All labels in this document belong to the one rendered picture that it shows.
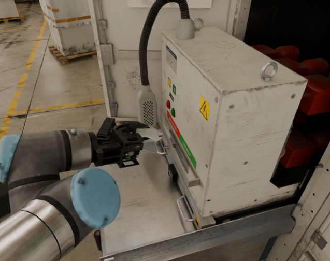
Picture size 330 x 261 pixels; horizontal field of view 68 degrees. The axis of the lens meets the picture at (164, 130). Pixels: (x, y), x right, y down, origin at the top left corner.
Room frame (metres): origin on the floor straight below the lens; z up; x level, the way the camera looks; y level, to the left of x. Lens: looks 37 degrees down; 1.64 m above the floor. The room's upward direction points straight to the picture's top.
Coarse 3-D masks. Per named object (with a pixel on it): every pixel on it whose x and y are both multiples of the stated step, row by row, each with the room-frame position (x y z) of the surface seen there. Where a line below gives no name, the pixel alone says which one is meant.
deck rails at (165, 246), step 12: (156, 144) 0.93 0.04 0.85; (252, 216) 0.49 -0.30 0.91; (264, 216) 0.50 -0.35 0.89; (276, 216) 0.52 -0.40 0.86; (288, 216) 0.53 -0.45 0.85; (204, 228) 0.44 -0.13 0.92; (216, 228) 0.45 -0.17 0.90; (228, 228) 0.46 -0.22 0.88; (240, 228) 0.48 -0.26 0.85; (168, 240) 0.40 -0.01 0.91; (180, 240) 0.41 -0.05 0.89; (192, 240) 0.43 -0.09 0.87; (204, 240) 0.43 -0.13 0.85; (120, 252) 0.36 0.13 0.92; (132, 252) 0.37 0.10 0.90; (144, 252) 0.38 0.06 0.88; (156, 252) 0.39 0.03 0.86
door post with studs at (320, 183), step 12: (324, 156) 0.53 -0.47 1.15; (324, 168) 0.51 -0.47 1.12; (312, 180) 0.53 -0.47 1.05; (324, 180) 0.49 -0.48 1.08; (312, 192) 0.51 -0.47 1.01; (324, 192) 0.48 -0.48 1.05; (300, 204) 0.52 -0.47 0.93; (312, 204) 0.49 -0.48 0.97; (300, 216) 0.50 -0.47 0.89; (312, 216) 0.47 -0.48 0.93; (300, 228) 0.48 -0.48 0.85; (288, 240) 0.50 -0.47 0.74; (288, 252) 0.48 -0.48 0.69
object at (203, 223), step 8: (168, 152) 0.79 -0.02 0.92; (168, 160) 0.79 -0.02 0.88; (176, 168) 0.69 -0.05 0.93; (184, 184) 0.61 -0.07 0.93; (184, 192) 0.59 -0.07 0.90; (192, 200) 0.54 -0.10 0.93; (192, 208) 0.52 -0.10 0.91; (192, 216) 0.51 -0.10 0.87; (200, 216) 0.48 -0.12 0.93; (200, 224) 0.45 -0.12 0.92; (208, 224) 0.45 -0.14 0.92
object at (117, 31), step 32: (96, 0) 1.19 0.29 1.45; (128, 0) 1.15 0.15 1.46; (192, 0) 1.13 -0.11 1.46; (224, 0) 1.15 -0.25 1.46; (96, 32) 1.16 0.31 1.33; (128, 32) 1.18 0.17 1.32; (160, 32) 1.17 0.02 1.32; (128, 64) 1.18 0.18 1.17; (160, 64) 1.17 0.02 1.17; (128, 96) 1.18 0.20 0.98; (160, 96) 1.17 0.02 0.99
